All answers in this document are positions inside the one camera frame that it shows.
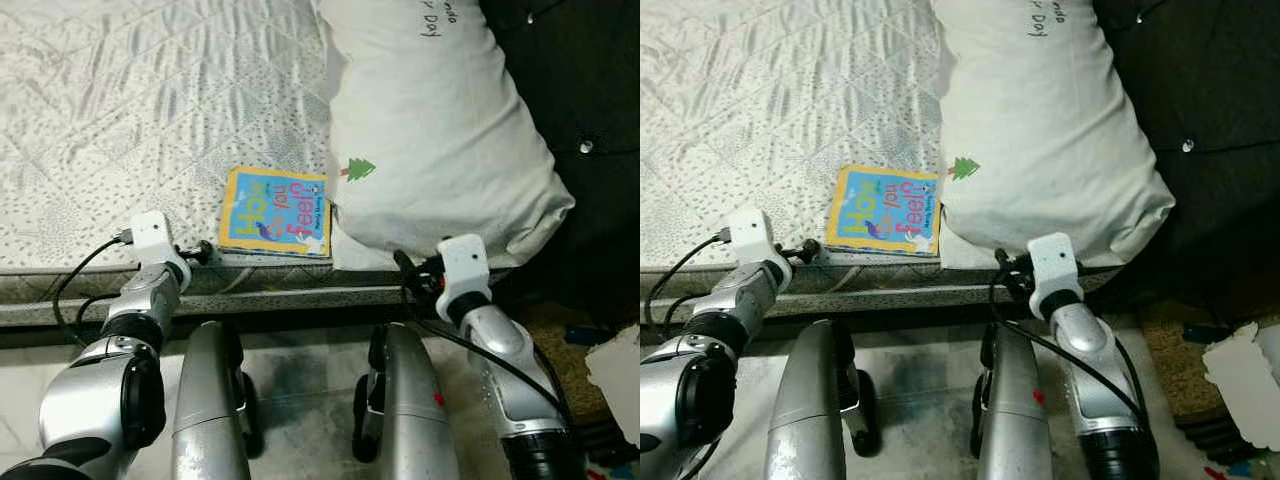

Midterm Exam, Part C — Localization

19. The brown floor mat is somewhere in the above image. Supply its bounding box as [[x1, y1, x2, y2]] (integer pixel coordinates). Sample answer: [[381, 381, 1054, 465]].
[[1138, 298, 1233, 426], [518, 298, 613, 426]]

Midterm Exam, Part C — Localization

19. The white quilted mattress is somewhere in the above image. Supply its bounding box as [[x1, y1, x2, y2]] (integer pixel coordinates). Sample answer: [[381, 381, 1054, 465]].
[[640, 0, 1123, 323], [0, 0, 561, 328]]

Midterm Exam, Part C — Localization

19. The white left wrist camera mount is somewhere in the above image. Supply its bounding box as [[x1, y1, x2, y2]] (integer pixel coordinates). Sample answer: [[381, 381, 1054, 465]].
[[724, 206, 793, 293], [129, 209, 193, 293]]

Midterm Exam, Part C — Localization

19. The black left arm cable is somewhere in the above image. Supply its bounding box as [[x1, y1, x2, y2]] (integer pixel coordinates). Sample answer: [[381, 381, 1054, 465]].
[[645, 228, 731, 341], [50, 228, 136, 351]]

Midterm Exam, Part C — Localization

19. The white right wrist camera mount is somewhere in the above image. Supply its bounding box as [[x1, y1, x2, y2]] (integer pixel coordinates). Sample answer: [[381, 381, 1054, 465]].
[[434, 234, 493, 325], [1026, 231, 1083, 323]]

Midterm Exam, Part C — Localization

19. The white torn cardboard piece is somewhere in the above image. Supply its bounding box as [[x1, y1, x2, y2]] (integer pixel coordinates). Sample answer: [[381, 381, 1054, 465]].
[[583, 323, 641, 418], [1201, 320, 1280, 453]]

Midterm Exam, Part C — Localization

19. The colourful children's book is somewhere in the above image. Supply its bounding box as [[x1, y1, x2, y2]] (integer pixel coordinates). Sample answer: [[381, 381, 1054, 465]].
[[824, 164, 944, 259], [217, 164, 334, 259]]

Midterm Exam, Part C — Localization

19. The silver left robot leg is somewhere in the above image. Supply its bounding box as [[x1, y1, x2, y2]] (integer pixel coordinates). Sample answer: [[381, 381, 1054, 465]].
[[168, 319, 265, 480], [763, 319, 883, 480]]

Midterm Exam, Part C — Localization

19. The silver right robot leg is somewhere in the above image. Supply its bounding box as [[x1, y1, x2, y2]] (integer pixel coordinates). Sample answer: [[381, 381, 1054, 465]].
[[350, 321, 465, 480], [966, 321, 1088, 480]]

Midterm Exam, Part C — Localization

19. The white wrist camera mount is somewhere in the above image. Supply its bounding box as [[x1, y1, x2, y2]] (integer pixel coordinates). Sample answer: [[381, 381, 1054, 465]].
[[1026, 231, 1083, 323], [434, 234, 493, 325], [724, 206, 793, 293], [129, 209, 193, 293]]

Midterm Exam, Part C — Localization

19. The silver robot leg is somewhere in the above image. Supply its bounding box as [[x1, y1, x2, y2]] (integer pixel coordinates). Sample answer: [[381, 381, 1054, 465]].
[[966, 321, 1088, 480], [168, 319, 265, 480], [763, 319, 883, 480], [350, 321, 465, 480]]

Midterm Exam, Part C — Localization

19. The white pillow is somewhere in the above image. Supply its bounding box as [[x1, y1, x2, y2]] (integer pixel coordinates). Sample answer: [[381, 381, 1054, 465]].
[[933, 0, 1178, 268], [318, 0, 578, 271]]

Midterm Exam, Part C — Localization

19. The black tufted headboard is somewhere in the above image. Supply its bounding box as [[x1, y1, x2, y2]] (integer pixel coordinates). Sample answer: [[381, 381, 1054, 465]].
[[1088, 0, 1280, 313], [478, 0, 641, 326]]

